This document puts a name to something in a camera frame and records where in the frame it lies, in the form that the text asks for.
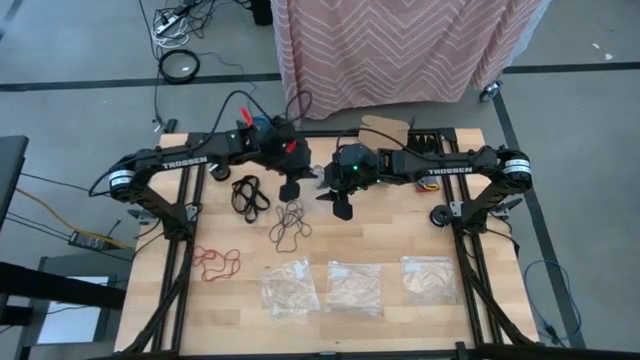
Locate black power adapter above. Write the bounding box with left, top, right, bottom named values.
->
left=67, top=229, right=110, bottom=252

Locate red rubber bands bunch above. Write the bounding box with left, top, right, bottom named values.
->
left=192, top=245, right=242, bottom=282

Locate pink chevron curtain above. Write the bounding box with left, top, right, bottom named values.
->
left=269, top=0, right=551, bottom=121

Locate grey cabinet with white top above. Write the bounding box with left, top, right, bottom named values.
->
left=19, top=253, right=121, bottom=360

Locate yellow floor cable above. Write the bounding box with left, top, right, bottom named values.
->
left=13, top=186, right=137, bottom=250

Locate black tape roll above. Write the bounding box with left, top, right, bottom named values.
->
left=429, top=203, right=454, bottom=229
left=209, top=163, right=233, bottom=183

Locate wide black rubber bands bunch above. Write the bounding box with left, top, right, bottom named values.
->
left=230, top=174, right=272, bottom=225

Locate black coiled cable ring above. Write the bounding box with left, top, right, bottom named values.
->
left=157, top=48, right=202, bottom=85

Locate black desk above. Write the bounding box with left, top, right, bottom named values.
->
left=0, top=134, right=30, bottom=232

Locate black floor cables bundle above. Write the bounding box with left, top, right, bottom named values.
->
left=137, top=0, right=251, bottom=66

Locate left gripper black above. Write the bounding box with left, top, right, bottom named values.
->
left=257, top=118, right=320, bottom=203

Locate brown cardboard box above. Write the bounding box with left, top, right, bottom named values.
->
left=357, top=114, right=414, bottom=152

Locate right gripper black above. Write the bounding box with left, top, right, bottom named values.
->
left=315, top=143, right=384, bottom=222

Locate white coiled cable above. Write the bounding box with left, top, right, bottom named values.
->
left=151, top=27, right=192, bottom=50

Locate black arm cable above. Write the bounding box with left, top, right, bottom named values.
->
left=202, top=89, right=314, bottom=151
left=337, top=127, right=436, bottom=162

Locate black floor cable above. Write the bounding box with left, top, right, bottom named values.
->
left=19, top=172, right=109, bottom=196

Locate thin dark rubber bands bunch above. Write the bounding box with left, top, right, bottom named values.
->
left=268, top=199, right=314, bottom=254

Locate black equipment box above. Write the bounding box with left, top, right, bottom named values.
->
left=249, top=0, right=274, bottom=27

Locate blue floor cable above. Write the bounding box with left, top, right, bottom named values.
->
left=522, top=258, right=585, bottom=346

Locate white power strip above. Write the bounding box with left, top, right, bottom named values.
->
left=153, top=13, right=182, bottom=35

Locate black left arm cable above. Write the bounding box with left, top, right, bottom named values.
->
left=202, top=89, right=314, bottom=151

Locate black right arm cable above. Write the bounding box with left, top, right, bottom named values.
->
left=337, top=127, right=436, bottom=162

